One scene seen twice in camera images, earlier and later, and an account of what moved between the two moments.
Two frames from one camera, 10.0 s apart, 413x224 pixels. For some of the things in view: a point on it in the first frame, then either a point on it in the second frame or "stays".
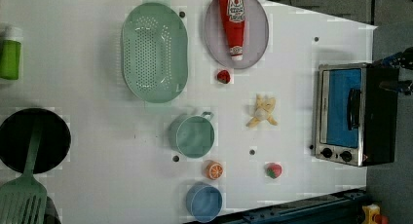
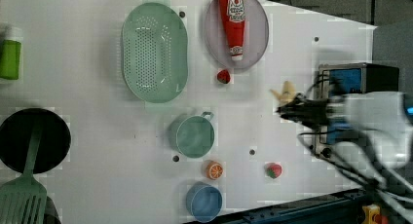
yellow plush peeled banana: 264,106 → 287,93
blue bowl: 204,202 stays
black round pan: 17,136 stays
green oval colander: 154,53 stays
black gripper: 403,58 → 314,113
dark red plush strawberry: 223,77 stays
